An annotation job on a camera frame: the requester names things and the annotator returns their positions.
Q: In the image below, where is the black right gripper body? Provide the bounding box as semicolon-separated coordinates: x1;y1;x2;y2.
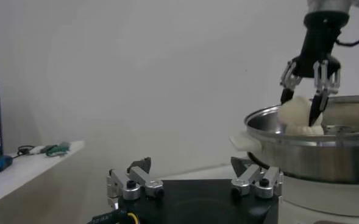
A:
291;11;350;79

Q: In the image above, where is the white electric cooker pot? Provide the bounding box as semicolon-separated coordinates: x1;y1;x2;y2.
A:
247;151;359;224

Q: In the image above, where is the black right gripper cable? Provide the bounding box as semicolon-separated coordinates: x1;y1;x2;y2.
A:
336;29;359;48

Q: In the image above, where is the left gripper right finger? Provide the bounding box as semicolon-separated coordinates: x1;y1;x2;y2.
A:
230;156;284;200

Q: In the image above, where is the white steamed baozi bun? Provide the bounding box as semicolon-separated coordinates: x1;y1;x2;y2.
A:
277;96;314;128

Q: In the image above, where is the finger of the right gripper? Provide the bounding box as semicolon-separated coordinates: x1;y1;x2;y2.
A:
279;60;304;106
308;59;342;127

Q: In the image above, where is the small white side table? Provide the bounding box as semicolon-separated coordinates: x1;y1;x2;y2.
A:
0;139;85;224

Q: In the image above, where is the small white desk device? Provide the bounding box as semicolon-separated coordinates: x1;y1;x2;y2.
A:
29;145;49;155

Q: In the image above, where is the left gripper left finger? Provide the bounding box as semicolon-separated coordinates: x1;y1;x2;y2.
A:
105;156;165;211

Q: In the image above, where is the perforated steel steamer basket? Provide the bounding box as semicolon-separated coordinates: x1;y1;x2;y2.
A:
229;95;359;186

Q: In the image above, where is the green circuit board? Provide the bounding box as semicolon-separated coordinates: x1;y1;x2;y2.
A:
46;141;72;158

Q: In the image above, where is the looped thin black cable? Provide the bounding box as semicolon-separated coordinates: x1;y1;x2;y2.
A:
13;144;36;159

